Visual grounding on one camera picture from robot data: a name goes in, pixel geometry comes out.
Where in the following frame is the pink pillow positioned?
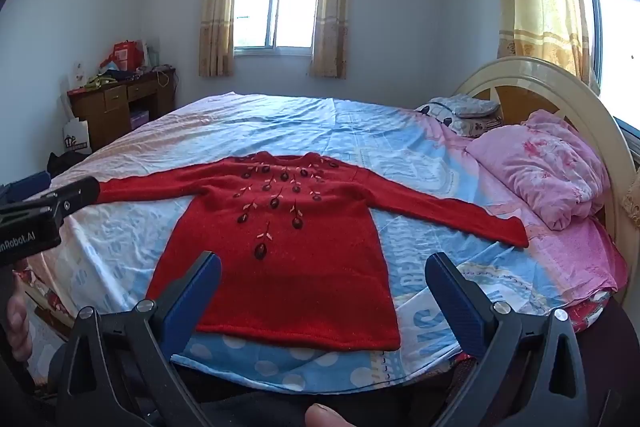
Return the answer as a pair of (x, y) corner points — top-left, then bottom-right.
(466, 109), (612, 230)

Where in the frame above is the cartoon printed pillow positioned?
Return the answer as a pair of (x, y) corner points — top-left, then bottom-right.
(415, 103), (504, 138)

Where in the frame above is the cream wooden bed headboard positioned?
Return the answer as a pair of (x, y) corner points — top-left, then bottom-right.
(455, 56), (640, 273)

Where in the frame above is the person's right hand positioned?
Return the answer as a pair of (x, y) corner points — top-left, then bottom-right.
(305, 403), (351, 427)

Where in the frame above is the brown wooden desk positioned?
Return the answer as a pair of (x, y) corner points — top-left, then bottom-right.
(67, 68), (177, 150)

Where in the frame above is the person's left hand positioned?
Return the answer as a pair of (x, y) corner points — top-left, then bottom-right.
(6, 292), (35, 363)

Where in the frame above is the bed with blue-pink sheet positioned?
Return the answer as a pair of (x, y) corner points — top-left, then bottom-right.
(15, 93), (631, 395)

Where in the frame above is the red floral under sheet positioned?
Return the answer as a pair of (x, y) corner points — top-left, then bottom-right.
(14, 267), (73, 343)

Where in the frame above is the person's dark clothing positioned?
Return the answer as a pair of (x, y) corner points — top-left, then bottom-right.
(170, 357), (481, 427)

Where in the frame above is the red gift bag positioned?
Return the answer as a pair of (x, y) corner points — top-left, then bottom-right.
(102, 41), (143, 72)

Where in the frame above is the black bag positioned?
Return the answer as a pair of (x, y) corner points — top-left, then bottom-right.
(46, 150), (91, 180)

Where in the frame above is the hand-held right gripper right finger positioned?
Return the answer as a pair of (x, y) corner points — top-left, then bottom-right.
(424, 252), (591, 427)

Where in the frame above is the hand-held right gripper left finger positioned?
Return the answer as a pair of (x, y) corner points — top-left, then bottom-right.
(55, 251), (223, 427)

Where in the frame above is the white paper bag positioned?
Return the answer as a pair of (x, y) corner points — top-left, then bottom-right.
(62, 118), (93, 156)

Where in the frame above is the large side window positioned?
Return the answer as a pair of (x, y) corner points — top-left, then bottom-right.
(572, 0), (640, 128)

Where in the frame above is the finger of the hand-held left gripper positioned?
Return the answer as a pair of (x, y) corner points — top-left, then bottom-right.
(30, 177), (101, 228)

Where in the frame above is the grey pillow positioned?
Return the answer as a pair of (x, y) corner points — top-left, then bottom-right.
(429, 96), (502, 118)

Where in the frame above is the red embroidered knit sweater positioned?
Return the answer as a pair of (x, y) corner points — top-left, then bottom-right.
(95, 152), (530, 352)

